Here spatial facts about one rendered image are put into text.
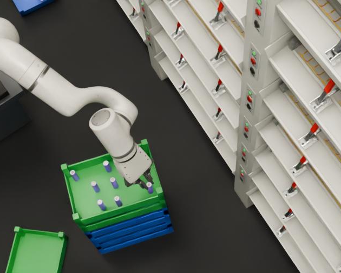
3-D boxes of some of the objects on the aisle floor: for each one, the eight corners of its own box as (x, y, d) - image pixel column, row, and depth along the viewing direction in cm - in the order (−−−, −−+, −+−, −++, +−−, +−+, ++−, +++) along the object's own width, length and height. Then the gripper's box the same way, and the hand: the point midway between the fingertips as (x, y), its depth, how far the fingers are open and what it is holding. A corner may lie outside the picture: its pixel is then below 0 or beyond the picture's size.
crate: (52, 313, 216) (46, 311, 209) (1, 306, 219) (-6, 304, 212) (69, 237, 229) (64, 232, 221) (20, 231, 231) (14, 226, 224)
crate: (101, 254, 225) (97, 249, 217) (90, 208, 233) (85, 202, 226) (174, 232, 226) (172, 226, 219) (159, 186, 235) (157, 179, 227)
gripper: (112, 173, 168) (137, 207, 180) (149, 137, 172) (171, 172, 184) (98, 163, 173) (124, 196, 185) (135, 128, 177) (157, 163, 189)
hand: (145, 181), depth 183 cm, fingers closed, pressing on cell
